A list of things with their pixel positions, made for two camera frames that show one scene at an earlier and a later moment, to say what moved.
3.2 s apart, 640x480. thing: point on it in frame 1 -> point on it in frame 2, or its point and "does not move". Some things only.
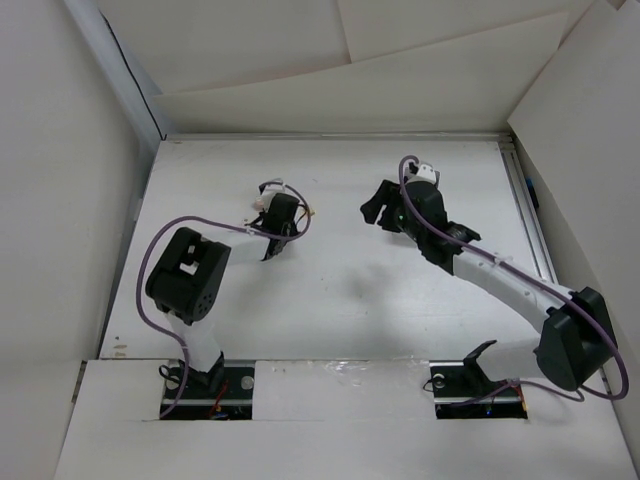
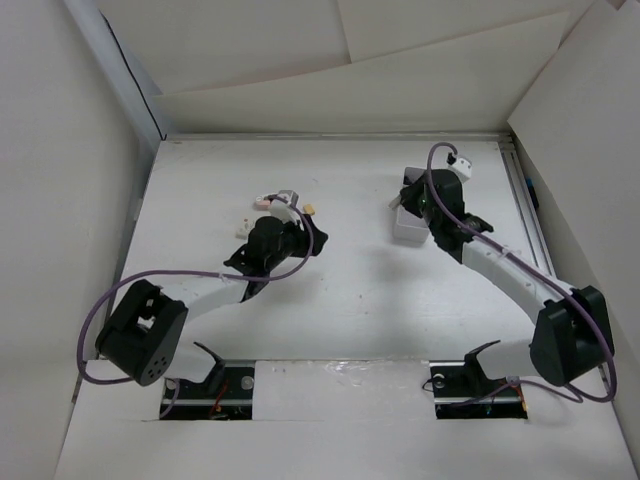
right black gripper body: [394, 217] -> [415, 201]
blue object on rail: [533, 193] does not move
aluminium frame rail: [526, 210] does not move
